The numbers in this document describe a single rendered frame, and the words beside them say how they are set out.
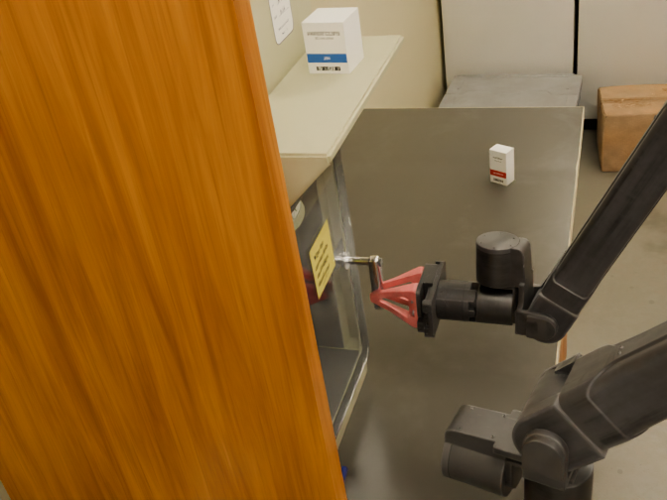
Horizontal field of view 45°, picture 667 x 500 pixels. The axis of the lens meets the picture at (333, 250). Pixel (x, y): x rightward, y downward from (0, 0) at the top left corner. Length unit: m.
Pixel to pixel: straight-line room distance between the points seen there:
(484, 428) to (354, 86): 0.39
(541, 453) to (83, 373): 0.53
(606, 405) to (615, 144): 3.17
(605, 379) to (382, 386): 0.74
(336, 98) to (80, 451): 0.54
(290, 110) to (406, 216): 0.91
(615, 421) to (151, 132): 0.44
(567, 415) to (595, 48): 3.42
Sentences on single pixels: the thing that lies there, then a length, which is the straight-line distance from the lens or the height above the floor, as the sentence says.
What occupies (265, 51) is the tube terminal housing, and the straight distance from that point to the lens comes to 0.91.
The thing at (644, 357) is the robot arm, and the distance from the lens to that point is 0.61.
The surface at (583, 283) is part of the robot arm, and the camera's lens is 1.07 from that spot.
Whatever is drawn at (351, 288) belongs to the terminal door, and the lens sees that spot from 1.19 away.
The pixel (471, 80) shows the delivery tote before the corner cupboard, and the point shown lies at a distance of 4.00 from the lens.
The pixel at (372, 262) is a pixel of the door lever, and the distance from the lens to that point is 1.14.
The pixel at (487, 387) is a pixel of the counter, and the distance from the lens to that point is 1.31.
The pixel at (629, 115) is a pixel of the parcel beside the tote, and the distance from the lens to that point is 3.71.
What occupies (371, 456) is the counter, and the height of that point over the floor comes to 0.94.
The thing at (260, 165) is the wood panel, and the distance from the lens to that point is 0.68.
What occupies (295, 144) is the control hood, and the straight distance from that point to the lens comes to 0.78.
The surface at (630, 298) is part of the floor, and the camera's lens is 3.06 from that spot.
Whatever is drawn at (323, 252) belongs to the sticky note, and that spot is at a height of 1.27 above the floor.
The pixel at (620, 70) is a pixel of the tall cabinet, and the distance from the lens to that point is 4.04.
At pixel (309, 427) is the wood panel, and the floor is 1.23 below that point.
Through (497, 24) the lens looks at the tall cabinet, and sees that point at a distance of 3.99.
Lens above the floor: 1.84
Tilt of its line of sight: 33 degrees down
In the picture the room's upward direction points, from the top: 9 degrees counter-clockwise
